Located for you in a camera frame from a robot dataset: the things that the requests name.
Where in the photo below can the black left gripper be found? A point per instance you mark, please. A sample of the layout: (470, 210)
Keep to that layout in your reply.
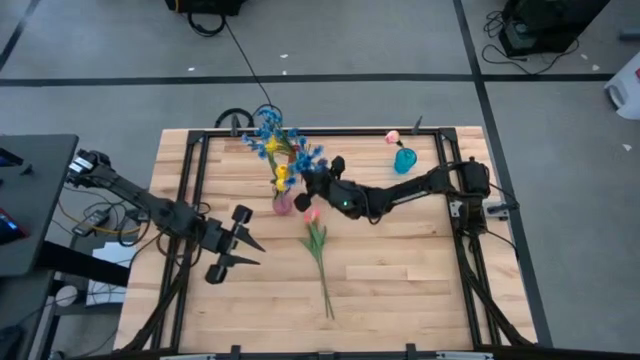
(222, 240)

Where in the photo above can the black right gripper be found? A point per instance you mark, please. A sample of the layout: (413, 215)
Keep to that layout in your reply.
(320, 187)

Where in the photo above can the pink artificial tulip pair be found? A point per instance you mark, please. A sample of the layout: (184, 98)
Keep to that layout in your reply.
(312, 216)

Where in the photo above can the blue artificial flower bunch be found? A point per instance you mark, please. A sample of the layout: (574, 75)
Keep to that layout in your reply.
(270, 119)
(304, 162)

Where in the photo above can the yellow artificial tulip bunch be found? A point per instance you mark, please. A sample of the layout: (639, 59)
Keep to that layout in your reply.
(281, 172)

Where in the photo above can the single pink artificial tulip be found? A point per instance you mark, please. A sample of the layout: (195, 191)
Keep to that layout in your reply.
(392, 136)

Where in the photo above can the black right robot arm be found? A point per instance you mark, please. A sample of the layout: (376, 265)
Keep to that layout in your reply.
(415, 187)

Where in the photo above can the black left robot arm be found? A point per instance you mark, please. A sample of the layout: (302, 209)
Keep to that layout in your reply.
(150, 205)

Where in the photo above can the red glass vase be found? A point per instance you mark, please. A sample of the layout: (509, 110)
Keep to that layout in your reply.
(294, 156)

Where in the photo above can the pink purple glass vase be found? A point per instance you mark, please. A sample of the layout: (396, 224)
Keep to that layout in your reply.
(283, 204)

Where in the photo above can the teal glass vase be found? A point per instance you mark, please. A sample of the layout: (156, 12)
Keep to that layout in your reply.
(404, 161)

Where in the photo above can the white bar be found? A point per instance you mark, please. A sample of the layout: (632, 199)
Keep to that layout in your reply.
(187, 357)
(465, 356)

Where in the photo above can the dark grey desk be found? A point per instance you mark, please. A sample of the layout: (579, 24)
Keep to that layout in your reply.
(35, 200)

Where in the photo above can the black equipment case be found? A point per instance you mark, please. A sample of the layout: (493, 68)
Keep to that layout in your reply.
(205, 5)

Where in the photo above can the tablet with lit screen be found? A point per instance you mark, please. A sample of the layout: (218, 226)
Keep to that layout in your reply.
(7, 227)

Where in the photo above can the black object on desk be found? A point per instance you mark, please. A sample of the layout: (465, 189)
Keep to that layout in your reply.
(12, 161)

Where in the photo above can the black box with base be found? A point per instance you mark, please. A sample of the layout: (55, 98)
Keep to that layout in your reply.
(545, 25)

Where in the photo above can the white appliance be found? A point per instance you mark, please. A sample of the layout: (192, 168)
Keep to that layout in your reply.
(625, 87)

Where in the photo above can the black aluminium table frame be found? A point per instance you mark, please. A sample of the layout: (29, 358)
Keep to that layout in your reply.
(320, 132)

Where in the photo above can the small black frame post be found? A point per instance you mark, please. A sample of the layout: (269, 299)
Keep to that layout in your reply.
(233, 125)

